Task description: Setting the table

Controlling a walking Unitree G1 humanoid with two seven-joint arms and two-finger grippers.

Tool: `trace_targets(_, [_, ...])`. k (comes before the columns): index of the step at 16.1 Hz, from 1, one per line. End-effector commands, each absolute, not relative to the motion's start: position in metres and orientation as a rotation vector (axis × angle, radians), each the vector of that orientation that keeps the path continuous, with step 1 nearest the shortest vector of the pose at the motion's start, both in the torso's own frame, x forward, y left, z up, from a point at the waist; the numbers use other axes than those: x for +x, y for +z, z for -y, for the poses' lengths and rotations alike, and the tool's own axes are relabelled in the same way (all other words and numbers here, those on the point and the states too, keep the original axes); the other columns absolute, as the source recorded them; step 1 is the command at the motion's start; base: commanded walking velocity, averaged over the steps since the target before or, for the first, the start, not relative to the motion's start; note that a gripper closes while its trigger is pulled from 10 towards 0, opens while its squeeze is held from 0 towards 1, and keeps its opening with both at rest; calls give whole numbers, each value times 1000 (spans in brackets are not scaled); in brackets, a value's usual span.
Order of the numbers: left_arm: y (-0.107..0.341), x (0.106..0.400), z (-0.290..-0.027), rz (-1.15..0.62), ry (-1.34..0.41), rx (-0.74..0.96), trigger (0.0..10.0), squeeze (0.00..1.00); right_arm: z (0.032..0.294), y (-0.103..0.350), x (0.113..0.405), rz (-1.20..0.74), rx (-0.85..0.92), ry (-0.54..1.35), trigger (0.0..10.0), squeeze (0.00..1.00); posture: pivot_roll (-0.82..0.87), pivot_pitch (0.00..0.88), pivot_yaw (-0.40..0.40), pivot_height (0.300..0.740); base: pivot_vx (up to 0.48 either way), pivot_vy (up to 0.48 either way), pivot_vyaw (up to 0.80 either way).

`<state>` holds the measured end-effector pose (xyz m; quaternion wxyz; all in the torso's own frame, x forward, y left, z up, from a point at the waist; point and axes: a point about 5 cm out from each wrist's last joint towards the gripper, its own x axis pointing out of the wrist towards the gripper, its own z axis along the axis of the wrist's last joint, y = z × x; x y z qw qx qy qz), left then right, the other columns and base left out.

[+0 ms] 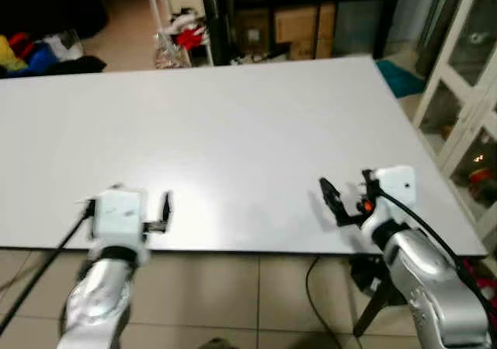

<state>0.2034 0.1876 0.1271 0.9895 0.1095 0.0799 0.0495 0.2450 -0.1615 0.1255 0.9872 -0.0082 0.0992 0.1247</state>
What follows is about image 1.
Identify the teal floor mat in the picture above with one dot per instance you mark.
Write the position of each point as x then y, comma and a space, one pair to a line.
400, 78

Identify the black shelf unit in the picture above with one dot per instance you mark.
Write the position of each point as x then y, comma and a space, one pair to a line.
213, 15

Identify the small brown cardboard box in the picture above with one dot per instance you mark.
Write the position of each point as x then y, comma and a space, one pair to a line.
252, 29

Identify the dark sofa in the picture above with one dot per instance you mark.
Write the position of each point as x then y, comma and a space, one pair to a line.
46, 3

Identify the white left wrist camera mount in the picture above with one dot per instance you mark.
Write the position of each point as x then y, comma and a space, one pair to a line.
116, 213

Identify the large brown cardboard box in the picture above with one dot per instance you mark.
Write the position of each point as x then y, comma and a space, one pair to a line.
299, 26

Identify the orange item behind cabinet glass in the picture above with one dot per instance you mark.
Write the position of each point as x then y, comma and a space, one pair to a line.
481, 176

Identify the dark robot foot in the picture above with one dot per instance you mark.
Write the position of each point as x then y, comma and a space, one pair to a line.
217, 343

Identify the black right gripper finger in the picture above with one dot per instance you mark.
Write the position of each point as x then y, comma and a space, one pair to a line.
332, 195
371, 184

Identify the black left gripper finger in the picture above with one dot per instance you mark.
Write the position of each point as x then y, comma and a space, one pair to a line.
166, 206

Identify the black table leg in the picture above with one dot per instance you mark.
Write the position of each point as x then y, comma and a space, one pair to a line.
371, 306

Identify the red floor cleaner appliance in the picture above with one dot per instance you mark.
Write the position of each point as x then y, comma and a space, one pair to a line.
485, 283

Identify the white glass door cabinet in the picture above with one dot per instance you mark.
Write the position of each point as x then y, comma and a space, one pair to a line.
458, 92

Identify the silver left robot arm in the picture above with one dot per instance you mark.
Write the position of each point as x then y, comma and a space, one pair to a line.
97, 298

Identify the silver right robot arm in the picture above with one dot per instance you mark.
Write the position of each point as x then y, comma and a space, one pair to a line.
435, 287

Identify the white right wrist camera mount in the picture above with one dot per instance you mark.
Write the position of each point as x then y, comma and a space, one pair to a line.
394, 190

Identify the colourful pile of clothes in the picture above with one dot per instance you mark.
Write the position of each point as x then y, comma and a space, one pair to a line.
35, 57

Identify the clear glass vase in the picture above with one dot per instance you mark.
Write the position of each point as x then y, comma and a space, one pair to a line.
169, 55

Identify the red and white glove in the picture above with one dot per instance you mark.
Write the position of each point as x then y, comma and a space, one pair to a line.
190, 36

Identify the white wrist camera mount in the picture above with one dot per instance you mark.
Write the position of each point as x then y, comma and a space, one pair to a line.
116, 213
394, 190

